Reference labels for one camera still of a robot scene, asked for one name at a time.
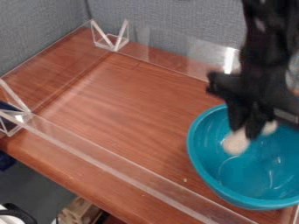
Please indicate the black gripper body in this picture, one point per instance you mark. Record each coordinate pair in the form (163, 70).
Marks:
(258, 86)

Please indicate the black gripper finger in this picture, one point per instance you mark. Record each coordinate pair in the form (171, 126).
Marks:
(238, 114)
(259, 116)

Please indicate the white brown toy mushroom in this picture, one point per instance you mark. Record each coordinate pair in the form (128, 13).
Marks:
(237, 143)

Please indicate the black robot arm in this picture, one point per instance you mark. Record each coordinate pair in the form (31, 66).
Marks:
(273, 34)

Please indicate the blue plastic bowl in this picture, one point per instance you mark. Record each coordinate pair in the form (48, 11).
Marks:
(257, 180)

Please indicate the clear acrylic back barrier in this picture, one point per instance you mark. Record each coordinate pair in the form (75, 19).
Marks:
(214, 64)

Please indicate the clear acrylic barrier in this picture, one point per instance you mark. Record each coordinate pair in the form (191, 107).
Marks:
(214, 64)
(134, 193)

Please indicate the clear acrylic front barrier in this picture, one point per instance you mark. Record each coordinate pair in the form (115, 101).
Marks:
(134, 193)

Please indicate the wooden block under table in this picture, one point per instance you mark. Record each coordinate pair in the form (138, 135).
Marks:
(80, 212)

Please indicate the black white object bottom left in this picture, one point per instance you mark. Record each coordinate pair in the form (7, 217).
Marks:
(14, 215)

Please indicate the clear acrylic corner bracket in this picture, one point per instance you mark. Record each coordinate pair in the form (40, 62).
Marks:
(106, 40)

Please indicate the clear acrylic left bracket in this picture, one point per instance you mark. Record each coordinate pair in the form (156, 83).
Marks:
(14, 111)

